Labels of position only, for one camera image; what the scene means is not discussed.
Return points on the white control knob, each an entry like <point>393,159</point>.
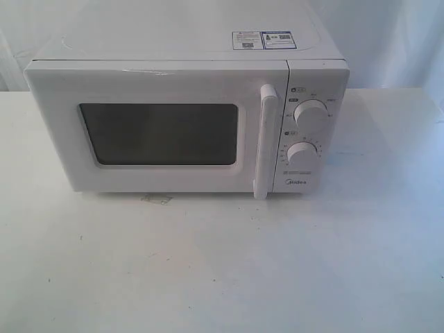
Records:
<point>302,154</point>
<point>310,115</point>

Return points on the blue white warning sticker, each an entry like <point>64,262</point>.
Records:
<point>263,40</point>

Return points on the white microwave oven body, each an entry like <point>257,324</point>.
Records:
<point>202,30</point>

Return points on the lower white control knob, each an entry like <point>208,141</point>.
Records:
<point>302,154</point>

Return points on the white microwave door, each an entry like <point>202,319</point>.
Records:
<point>163,126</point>

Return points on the upper white control knob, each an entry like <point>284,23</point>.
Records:
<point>310,115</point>

